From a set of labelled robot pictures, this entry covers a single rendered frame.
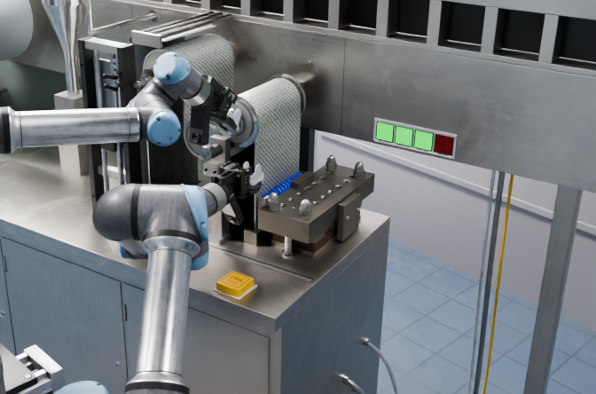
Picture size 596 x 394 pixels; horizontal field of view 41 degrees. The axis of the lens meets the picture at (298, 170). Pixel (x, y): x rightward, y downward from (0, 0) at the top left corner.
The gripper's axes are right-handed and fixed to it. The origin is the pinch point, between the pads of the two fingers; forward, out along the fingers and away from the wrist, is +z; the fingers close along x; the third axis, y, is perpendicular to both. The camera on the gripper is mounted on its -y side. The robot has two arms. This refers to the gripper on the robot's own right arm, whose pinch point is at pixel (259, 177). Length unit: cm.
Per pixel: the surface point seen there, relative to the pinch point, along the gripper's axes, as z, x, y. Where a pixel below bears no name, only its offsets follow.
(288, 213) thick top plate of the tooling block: -4.2, -12.3, -6.1
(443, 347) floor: 103, -26, -109
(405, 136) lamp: 29.4, -30.5, 9.5
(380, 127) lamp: 29.4, -22.6, 10.5
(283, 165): 12.4, -0.3, -0.8
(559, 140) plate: 30, -72, 17
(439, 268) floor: 164, 0, -110
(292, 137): 17.1, -0.3, 6.5
